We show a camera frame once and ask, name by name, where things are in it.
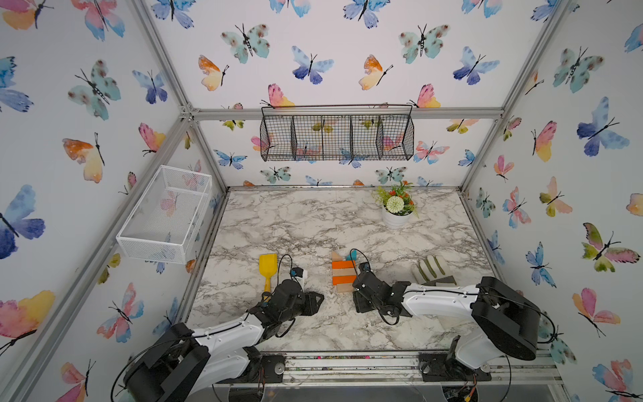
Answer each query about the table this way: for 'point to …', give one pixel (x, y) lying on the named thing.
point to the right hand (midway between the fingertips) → (361, 296)
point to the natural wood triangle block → (336, 257)
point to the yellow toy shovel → (269, 268)
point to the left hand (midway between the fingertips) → (323, 296)
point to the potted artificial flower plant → (398, 207)
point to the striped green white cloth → (429, 269)
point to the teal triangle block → (352, 256)
